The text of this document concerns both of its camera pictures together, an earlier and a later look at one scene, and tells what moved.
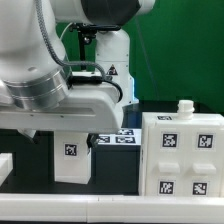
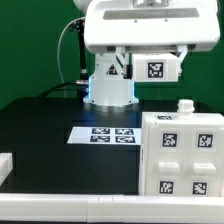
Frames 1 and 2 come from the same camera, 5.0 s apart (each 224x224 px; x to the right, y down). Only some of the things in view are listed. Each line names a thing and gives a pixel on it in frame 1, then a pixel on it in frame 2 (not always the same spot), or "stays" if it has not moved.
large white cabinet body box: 181,157 stays
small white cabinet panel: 168,160 stays
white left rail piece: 6,166 stays
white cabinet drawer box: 72,157 → 156,67
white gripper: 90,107 → 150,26
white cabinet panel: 204,160 stays
